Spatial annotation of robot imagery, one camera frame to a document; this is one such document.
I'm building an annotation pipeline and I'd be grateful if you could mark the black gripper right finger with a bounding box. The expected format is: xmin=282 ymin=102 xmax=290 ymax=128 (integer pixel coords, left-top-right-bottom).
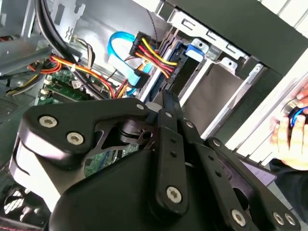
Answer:
xmin=172 ymin=92 xmax=301 ymax=231

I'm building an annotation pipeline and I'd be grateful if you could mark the round black tool blue ring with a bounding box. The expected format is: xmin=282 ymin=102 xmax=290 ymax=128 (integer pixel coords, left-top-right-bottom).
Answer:
xmin=281 ymin=99 xmax=307 ymax=128

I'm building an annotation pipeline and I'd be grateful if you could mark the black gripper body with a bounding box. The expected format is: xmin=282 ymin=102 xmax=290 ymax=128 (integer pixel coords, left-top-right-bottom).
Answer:
xmin=48 ymin=144 xmax=234 ymax=231

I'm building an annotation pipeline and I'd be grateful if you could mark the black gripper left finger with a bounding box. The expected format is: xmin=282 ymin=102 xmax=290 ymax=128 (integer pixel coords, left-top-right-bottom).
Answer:
xmin=8 ymin=89 xmax=191 ymax=218

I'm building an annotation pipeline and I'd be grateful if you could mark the person's hand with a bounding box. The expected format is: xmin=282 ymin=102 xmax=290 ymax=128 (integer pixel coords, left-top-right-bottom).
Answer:
xmin=270 ymin=86 xmax=308 ymax=171

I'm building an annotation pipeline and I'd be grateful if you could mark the hard disk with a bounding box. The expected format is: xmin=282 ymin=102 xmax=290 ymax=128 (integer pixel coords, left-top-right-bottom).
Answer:
xmin=139 ymin=32 xmax=209 ymax=103

